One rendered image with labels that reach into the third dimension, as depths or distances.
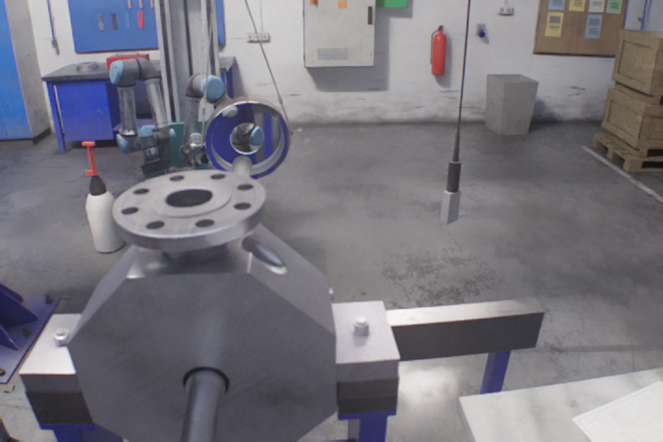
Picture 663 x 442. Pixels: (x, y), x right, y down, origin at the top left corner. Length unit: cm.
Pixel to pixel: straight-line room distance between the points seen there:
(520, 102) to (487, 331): 477
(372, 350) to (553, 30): 602
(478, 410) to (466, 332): 34
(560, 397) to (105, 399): 100
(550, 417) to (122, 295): 94
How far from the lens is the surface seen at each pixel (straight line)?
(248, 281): 82
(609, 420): 131
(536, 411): 127
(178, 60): 309
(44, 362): 108
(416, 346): 149
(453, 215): 189
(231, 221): 77
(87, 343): 96
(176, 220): 80
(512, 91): 602
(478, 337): 154
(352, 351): 98
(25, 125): 645
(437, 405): 241
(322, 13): 564
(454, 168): 180
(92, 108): 580
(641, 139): 559
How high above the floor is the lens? 177
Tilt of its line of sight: 25 degrees down
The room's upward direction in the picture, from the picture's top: straight up
